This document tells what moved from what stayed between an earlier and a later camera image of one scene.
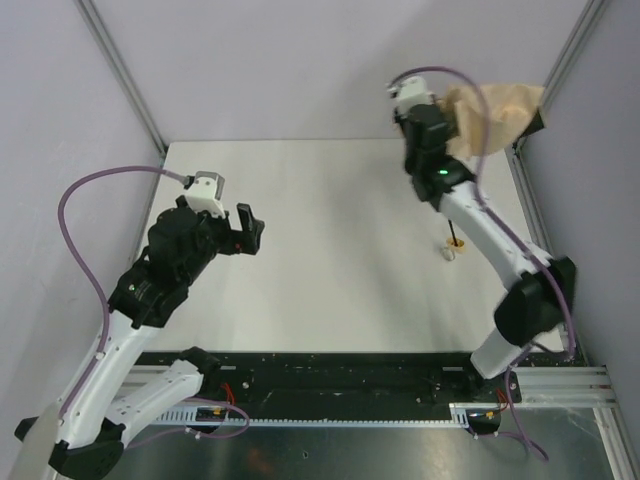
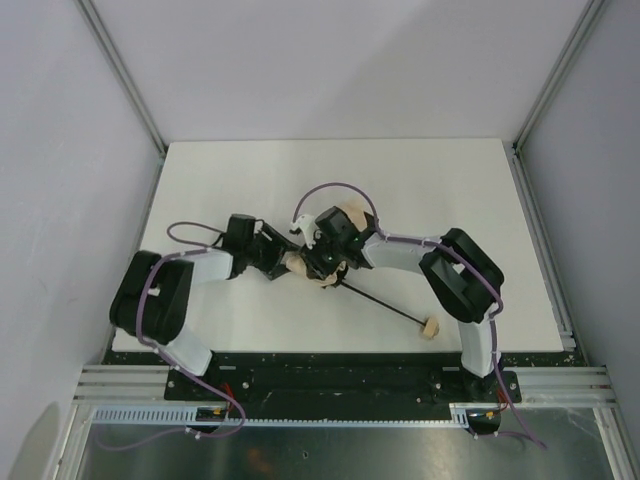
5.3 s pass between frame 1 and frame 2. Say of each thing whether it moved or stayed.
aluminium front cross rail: stayed
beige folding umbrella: moved
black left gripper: moved
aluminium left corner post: stayed
